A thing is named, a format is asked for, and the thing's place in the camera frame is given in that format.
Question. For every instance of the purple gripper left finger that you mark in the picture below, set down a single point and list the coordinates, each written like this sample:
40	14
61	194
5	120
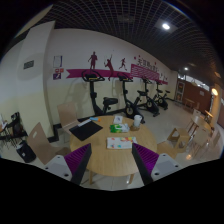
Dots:
72	166

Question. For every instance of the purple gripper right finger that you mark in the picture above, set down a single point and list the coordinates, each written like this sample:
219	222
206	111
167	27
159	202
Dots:
153	166

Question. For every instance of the folded white patterned towel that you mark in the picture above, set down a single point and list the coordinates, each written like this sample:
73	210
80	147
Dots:
120	142

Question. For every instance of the wooden chair at right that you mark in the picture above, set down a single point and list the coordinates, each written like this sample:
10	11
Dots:
180	139

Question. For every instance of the black laptop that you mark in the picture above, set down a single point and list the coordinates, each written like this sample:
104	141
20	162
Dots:
85	130

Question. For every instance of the round wooden table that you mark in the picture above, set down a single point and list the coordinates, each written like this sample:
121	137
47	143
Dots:
108	157
195	123

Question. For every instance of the wooden chair at left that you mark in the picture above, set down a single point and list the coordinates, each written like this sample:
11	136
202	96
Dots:
40	145

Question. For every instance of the white paper cup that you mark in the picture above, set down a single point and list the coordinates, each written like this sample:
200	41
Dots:
137	120

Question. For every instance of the black waste bin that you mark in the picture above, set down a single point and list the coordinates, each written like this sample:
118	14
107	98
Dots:
25	152

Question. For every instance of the blue orange marker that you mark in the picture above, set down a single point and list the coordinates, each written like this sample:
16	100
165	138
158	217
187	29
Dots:
94	119

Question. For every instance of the green tissue pack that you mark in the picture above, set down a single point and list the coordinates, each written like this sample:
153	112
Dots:
119	128

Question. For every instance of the wooden chair behind table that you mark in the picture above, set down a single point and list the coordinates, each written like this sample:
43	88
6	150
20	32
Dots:
67	116

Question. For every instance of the white card on table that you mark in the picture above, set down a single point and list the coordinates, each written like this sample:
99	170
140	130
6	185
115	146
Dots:
118	119

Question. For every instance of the round wooden table right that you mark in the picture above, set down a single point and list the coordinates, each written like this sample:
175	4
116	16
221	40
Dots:
195	123

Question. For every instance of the black chair far left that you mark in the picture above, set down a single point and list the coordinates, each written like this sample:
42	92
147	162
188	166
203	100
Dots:
13	130

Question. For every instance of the black exercise bike far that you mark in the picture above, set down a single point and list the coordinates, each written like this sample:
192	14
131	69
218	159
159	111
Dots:
160	100

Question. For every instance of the black exercise bike left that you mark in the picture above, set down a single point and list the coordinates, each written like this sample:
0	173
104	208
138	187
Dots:
92	77

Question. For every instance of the ceiling light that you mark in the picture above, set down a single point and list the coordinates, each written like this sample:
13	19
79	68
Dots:
166	26

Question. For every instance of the white framed wall poster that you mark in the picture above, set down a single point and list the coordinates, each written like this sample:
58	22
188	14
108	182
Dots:
57	62

